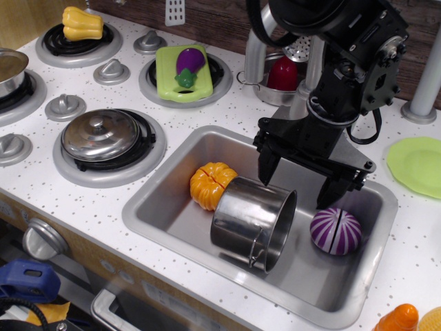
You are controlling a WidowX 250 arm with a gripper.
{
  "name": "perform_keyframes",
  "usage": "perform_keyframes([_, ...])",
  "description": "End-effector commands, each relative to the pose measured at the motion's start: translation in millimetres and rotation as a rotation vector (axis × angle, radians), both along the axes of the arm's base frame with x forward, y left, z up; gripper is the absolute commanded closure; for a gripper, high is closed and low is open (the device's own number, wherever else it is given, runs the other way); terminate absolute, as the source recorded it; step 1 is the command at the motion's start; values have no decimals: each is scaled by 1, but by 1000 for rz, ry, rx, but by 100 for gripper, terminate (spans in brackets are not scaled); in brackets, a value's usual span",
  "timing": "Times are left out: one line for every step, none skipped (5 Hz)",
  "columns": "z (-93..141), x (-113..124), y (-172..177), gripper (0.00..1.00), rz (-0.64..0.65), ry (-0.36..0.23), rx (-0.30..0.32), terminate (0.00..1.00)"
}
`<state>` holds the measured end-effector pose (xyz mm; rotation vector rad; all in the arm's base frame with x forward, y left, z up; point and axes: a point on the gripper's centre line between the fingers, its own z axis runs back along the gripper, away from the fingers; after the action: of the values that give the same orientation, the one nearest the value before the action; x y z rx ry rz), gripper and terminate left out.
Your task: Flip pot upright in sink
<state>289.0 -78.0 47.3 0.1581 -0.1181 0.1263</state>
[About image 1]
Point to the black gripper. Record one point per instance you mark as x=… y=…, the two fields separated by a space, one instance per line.
x=315 y=142

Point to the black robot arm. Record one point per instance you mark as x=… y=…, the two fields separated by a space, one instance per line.
x=364 y=46

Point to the steel pot lying sideways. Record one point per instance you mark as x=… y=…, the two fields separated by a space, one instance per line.
x=252 y=221

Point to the steel sink basin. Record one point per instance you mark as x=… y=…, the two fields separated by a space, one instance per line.
x=327 y=290

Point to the steel pot lid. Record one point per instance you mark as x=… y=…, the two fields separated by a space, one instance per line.
x=100 y=135

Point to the steel pot at left edge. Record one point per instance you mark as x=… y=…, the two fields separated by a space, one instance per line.
x=13 y=65

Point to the purple striped toy onion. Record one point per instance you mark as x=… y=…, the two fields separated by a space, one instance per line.
x=335 y=231

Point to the orange toy pumpkin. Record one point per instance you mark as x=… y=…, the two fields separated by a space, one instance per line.
x=208 y=184

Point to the red toy pepper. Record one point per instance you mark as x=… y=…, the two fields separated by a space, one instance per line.
x=283 y=75

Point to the green plastic plate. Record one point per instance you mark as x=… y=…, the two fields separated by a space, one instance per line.
x=415 y=163

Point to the silver perforated ladle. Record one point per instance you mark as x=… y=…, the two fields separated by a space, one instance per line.
x=298 y=51

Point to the silver faucet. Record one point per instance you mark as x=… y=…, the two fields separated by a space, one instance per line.
x=254 y=69

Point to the back right stove burner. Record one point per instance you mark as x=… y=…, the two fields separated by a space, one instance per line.
x=221 y=75

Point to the front right stove burner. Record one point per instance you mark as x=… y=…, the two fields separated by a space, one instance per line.
x=134 y=164

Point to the purple toy eggplant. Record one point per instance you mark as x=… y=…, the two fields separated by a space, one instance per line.
x=188 y=63

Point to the green toy cutting board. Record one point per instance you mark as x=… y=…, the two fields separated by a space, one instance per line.
x=166 y=85

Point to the orange toy bottle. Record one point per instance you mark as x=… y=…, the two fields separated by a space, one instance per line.
x=404 y=317

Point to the yellow toy mesh item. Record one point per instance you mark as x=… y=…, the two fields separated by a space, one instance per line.
x=431 y=321

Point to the silver knob top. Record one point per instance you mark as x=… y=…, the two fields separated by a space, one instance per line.
x=149 y=43

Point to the silver slotted spatula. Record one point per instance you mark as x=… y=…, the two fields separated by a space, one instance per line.
x=174 y=12

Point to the silver knob upper middle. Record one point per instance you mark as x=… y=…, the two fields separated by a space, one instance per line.
x=111 y=73

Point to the silver knob middle left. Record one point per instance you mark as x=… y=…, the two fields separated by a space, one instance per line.
x=65 y=108

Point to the silver oven dial knob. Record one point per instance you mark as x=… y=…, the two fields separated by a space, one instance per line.
x=42 y=242

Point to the yellow toy bell pepper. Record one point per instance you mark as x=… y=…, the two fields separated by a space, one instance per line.
x=79 y=25

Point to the back left stove burner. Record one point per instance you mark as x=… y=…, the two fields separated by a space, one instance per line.
x=55 y=49

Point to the silver knob lower left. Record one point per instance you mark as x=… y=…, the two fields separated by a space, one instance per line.
x=14 y=149

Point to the blue clamp tool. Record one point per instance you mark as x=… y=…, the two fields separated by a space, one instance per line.
x=29 y=280

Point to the left edge stove burner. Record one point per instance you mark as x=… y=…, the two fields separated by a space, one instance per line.
x=28 y=104

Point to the small steel pot with handle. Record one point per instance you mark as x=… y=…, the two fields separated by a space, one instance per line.
x=265 y=94

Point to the silver post at right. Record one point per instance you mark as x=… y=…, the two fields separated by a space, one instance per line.
x=421 y=109

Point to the silver oven door handle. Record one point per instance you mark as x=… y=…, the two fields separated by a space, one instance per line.
x=103 y=309

